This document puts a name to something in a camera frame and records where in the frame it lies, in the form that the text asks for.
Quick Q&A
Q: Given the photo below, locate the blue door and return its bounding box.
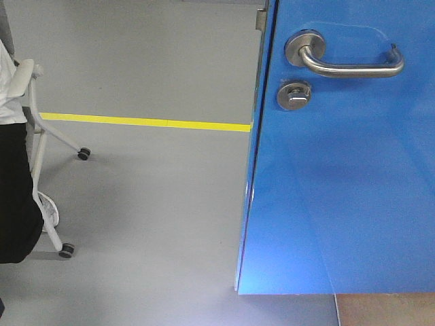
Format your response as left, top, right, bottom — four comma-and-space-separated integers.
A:
235, 1, 434, 295

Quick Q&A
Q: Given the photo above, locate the steel thumb turn lock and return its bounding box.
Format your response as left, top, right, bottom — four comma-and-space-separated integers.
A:
277, 80, 311, 111

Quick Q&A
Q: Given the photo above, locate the steel lock face plate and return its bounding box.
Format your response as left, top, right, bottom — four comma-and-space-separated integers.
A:
256, 8, 267, 33

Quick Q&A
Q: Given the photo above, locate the yellow floor tape line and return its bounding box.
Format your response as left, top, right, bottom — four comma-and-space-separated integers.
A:
41, 113, 251, 132

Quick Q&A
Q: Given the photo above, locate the seated person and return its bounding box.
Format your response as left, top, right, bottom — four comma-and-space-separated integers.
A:
1, 45, 44, 264

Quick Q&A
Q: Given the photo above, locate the white rolling chair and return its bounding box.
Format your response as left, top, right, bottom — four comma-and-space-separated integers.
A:
7, 59, 91, 259

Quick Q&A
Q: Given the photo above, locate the plywood base platform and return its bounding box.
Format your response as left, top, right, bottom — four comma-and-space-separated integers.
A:
336, 293, 434, 325

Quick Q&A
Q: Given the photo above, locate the steel door lever handle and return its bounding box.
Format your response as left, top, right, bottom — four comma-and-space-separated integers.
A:
285, 29, 405, 79

